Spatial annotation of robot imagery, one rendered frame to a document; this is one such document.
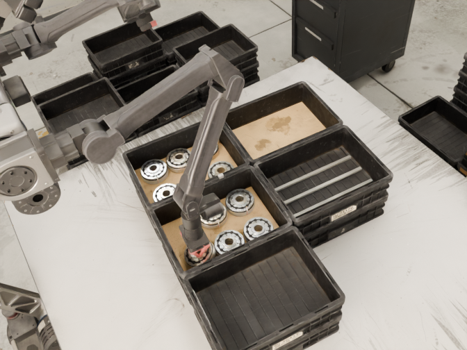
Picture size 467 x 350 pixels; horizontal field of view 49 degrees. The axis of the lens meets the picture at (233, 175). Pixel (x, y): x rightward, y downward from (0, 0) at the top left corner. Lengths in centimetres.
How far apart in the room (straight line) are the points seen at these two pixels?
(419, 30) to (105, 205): 282
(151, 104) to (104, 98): 166
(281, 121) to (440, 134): 111
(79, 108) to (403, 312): 196
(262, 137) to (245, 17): 231
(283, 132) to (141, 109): 92
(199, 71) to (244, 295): 73
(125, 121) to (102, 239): 84
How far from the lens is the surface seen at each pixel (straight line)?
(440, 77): 376
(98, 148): 126
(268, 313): 163
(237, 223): 180
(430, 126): 299
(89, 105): 292
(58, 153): 125
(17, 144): 127
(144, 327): 181
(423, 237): 198
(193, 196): 147
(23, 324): 248
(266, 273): 169
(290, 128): 209
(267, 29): 412
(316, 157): 199
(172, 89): 129
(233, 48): 311
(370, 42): 334
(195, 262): 170
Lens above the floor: 231
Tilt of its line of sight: 50 degrees down
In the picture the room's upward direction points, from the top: 7 degrees counter-clockwise
